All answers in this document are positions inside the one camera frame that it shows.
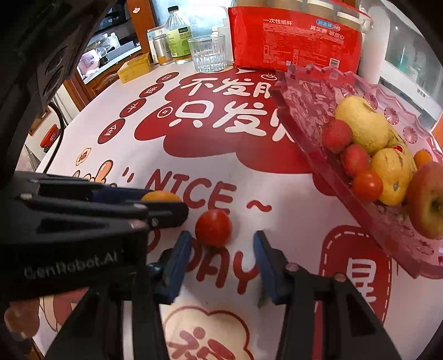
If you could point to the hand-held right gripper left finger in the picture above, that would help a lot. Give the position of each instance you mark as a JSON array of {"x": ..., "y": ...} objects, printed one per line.
[{"x": 180, "y": 264}]

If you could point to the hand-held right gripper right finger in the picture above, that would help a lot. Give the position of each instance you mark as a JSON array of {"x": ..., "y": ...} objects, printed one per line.
[{"x": 266, "y": 271}]

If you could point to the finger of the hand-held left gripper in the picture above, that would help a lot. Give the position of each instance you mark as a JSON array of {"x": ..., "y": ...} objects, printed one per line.
[
  {"x": 162, "y": 214},
  {"x": 103, "y": 194}
]

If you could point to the small orange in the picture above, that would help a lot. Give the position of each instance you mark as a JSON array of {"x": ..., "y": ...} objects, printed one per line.
[
  {"x": 423, "y": 158},
  {"x": 161, "y": 196}
]

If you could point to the red tomato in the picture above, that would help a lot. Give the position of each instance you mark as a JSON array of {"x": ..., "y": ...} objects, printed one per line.
[
  {"x": 367, "y": 185},
  {"x": 213, "y": 226}
]

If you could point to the pink glass fruit plate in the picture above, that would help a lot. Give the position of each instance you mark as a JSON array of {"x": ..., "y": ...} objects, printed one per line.
[{"x": 380, "y": 225}]

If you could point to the small red fruit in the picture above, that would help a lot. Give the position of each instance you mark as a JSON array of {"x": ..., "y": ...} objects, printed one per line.
[
  {"x": 354, "y": 160},
  {"x": 337, "y": 136}
]

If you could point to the person's left hand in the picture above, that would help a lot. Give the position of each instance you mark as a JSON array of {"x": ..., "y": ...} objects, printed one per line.
[{"x": 19, "y": 316}]

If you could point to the red and white printed tablecloth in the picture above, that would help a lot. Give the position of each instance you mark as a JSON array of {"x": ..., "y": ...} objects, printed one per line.
[{"x": 207, "y": 155}]

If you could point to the red box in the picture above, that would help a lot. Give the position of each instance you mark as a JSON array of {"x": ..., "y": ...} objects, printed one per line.
[{"x": 48, "y": 136}]

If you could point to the yellow cardboard box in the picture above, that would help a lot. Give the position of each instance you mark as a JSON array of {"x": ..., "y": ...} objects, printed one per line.
[{"x": 133, "y": 69}]

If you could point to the small grey can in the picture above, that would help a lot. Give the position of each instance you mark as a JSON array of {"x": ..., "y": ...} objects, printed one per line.
[{"x": 162, "y": 48}]

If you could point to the clear drinking glass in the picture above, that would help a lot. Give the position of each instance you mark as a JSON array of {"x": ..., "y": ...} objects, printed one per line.
[{"x": 207, "y": 55}]

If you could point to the green label bottle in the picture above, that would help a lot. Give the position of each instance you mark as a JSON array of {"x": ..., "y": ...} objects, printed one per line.
[{"x": 180, "y": 38}]

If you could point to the red apple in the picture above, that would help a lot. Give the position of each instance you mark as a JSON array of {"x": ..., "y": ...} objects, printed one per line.
[{"x": 425, "y": 200}]

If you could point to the yellow pear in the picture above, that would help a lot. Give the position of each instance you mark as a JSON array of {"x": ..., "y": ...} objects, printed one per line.
[{"x": 363, "y": 124}]

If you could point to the wooden cabinet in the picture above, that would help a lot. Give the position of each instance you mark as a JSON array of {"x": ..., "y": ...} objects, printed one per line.
[{"x": 138, "y": 20}]

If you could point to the red paper cup packet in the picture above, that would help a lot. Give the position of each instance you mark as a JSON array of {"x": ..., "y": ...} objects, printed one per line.
[{"x": 294, "y": 41}]

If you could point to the white countertop appliance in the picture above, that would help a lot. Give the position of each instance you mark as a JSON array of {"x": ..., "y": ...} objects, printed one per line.
[{"x": 372, "y": 52}]

